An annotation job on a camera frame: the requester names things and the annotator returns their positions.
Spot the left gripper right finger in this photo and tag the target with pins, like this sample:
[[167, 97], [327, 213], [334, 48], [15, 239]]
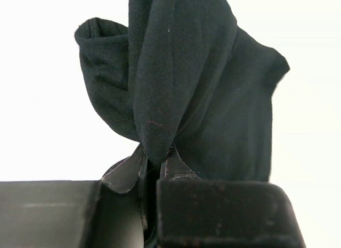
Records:
[[205, 213]]

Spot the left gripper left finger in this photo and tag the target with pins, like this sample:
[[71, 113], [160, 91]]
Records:
[[100, 213]]

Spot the black t shirt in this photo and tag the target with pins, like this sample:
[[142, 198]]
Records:
[[183, 73]]

